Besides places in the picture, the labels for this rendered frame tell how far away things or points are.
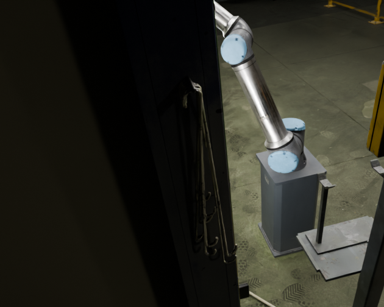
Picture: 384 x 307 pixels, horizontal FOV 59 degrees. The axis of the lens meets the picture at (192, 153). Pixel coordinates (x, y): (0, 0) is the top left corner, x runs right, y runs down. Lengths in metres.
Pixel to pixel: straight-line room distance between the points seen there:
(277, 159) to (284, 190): 0.31
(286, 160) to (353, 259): 0.58
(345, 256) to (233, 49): 0.95
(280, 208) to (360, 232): 0.69
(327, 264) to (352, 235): 0.17
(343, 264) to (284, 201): 0.75
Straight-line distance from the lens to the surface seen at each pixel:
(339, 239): 1.48
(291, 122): 1.94
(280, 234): 2.27
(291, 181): 1.97
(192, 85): 0.68
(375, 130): 1.03
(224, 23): 1.72
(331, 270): 1.39
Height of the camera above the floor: 1.90
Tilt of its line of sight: 35 degrees down
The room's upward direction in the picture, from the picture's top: 9 degrees counter-clockwise
